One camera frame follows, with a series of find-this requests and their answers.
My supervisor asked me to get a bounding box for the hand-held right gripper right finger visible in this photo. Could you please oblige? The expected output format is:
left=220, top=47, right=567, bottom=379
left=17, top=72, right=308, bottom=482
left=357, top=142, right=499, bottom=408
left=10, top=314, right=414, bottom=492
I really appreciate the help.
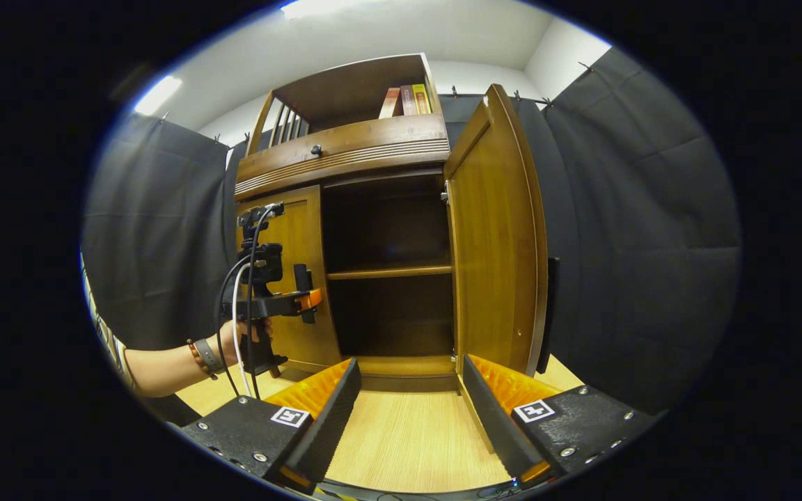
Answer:
left=462, top=353, right=659, bottom=488

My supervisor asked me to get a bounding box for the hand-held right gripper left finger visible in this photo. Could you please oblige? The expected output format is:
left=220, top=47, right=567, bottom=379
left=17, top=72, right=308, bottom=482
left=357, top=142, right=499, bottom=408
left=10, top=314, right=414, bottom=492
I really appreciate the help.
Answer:
left=180, top=357, right=362, bottom=488

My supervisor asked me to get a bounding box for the wooden double-door shoe cabinet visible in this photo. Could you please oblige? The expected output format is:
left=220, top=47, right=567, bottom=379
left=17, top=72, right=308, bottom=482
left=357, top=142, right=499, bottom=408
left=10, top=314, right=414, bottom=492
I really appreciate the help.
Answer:
left=234, top=52, right=461, bottom=394

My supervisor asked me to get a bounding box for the grey wristband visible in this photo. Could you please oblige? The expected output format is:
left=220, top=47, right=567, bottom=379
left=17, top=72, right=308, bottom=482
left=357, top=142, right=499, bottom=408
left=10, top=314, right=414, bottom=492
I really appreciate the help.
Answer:
left=196, top=337, right=226, bottom=374

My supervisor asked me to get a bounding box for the wooden drawer with black knob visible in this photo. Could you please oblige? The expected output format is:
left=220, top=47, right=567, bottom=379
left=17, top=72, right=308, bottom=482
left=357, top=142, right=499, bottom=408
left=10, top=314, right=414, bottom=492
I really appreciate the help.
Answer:
left=235, top=115, right=450, bottom=202

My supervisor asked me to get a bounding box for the ceiling light panel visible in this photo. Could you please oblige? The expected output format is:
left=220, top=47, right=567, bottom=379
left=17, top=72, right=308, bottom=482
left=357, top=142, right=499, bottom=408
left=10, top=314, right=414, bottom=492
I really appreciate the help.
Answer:
left=133, top=75, right=184, bottom=117

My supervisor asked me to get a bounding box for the white cable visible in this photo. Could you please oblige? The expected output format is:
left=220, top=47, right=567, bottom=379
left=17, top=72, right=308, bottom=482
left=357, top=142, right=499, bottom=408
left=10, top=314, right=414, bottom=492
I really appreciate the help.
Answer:
left=231, top=261, right=255, bottom=399

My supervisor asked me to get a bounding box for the brown beaded bracelet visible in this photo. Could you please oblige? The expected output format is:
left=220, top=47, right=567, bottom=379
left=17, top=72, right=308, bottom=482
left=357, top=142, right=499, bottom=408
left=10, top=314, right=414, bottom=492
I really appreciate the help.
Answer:
left=187, top=340, right=215, bottom=381

